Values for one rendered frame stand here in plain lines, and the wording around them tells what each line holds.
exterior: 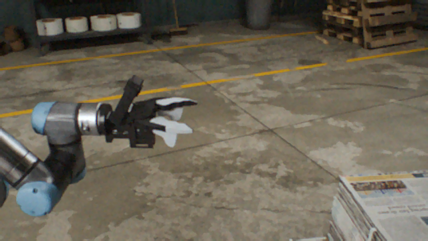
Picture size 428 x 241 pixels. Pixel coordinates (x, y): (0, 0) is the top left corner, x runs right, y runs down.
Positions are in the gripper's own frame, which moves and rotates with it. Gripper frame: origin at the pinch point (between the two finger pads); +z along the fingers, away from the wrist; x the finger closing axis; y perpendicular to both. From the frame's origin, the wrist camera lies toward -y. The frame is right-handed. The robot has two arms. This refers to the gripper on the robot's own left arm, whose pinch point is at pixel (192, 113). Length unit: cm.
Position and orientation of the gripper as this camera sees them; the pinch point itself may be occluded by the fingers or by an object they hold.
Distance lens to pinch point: 84.6
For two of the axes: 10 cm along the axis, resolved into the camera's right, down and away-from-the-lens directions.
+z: 10.0, 0.2, -0.4
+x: -0.4, 5.4, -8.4
